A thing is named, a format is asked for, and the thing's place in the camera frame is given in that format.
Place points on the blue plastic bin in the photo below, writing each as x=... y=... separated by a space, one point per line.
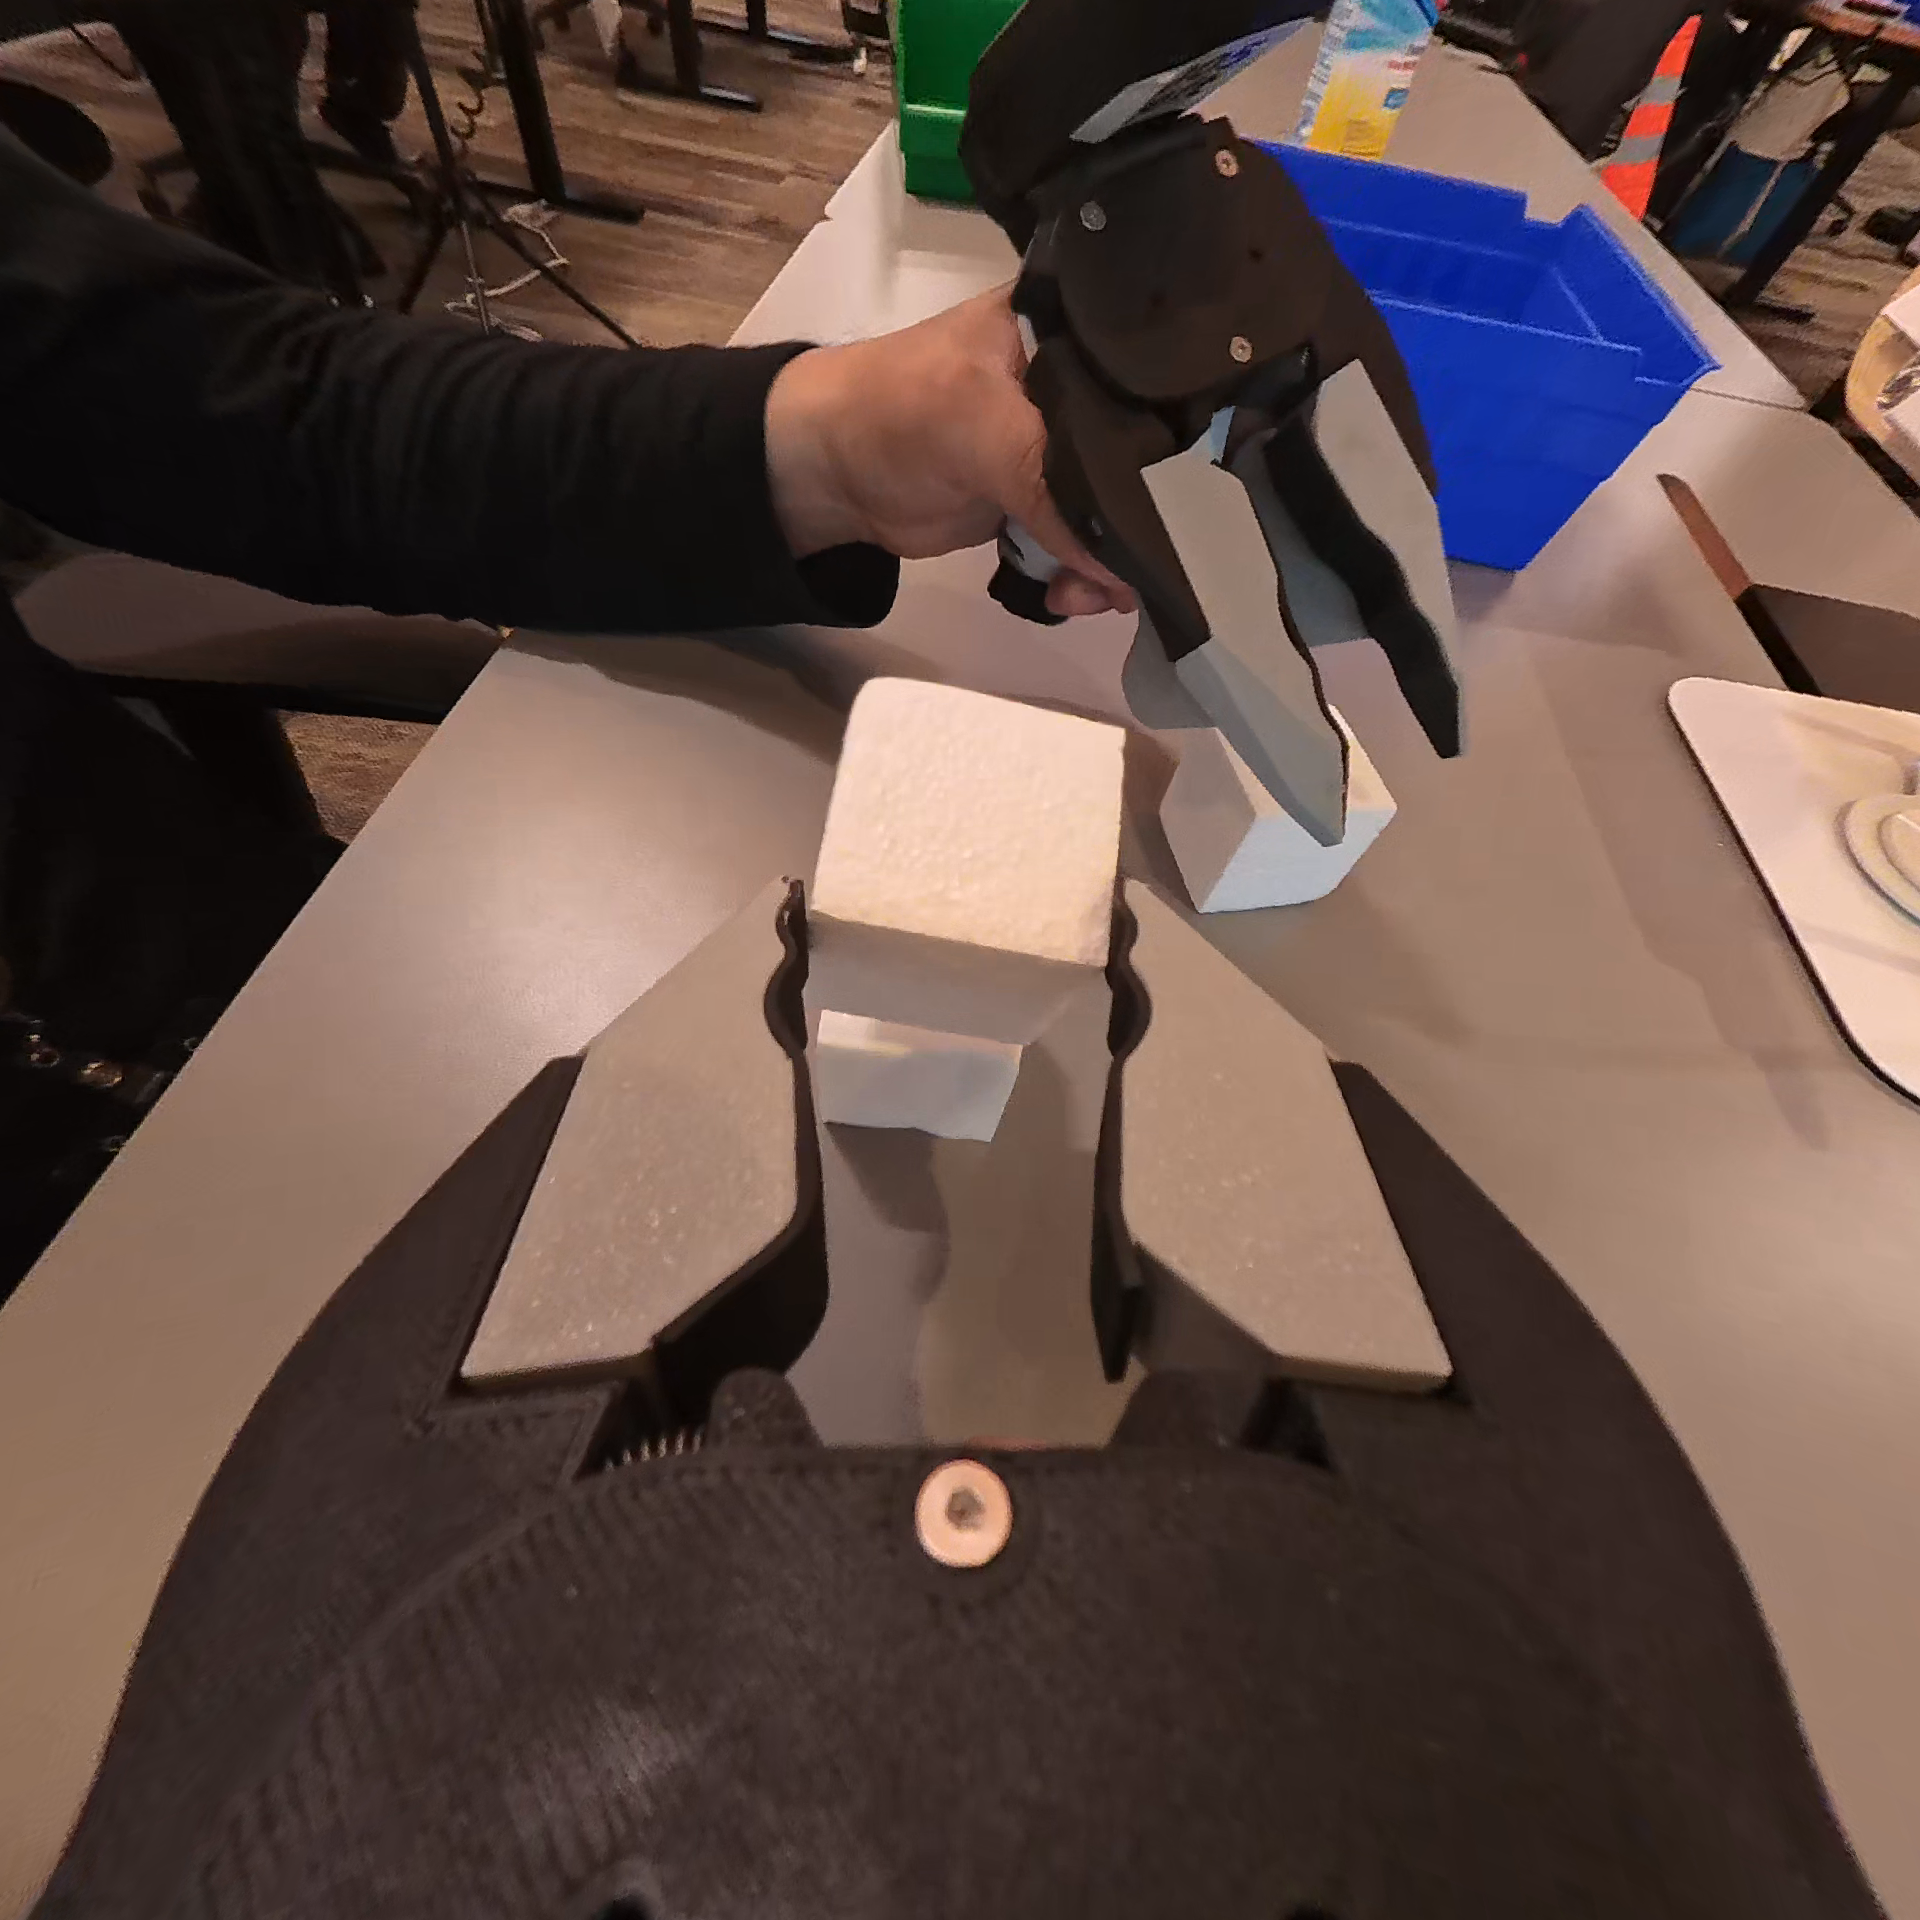
x=1501 y=375

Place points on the white-based document stand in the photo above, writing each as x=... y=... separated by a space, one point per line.
x=1771 y=839

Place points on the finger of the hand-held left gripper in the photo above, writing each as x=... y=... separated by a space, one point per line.
x=1244 y=646
x=1395 y=511

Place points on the orange traffic cone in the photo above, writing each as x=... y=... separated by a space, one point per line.
x=1651 y=135

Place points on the cleaning wipes container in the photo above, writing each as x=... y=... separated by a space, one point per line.
x=1366 y=90

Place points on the person's left hand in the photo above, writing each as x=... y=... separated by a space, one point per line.
x=902 y=434

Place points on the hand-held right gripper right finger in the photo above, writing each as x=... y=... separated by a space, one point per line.
x=1260 y=1201

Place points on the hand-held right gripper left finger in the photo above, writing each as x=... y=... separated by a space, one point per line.
x=661 y=1184

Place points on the person's left forearm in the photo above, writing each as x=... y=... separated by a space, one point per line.
x=452 y=452

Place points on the green plastic bin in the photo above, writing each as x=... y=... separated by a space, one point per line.
x=931 y=90

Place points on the white foam cube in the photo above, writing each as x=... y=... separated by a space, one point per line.
x=1244 y=855
x=975 y=810
x=915 y=1089

